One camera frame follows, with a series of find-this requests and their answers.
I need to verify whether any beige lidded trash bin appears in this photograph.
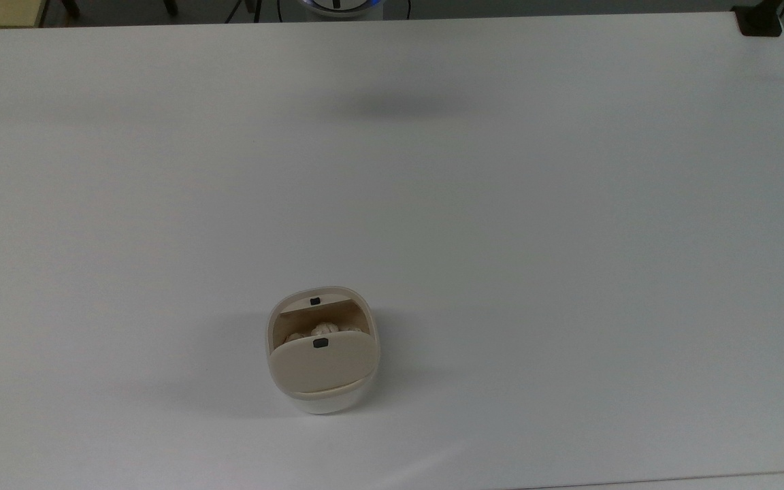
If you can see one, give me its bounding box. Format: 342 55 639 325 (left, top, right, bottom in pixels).
266 286 380 414

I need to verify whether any crumpled white paper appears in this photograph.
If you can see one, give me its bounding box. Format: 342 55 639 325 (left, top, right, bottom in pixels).
285 322 365 344

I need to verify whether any black clamped pole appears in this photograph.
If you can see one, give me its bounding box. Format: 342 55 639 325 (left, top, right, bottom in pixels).
732 0 784 37

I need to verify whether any beige trash bin lid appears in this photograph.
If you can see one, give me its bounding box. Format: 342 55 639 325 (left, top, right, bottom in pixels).
268 333 379 395

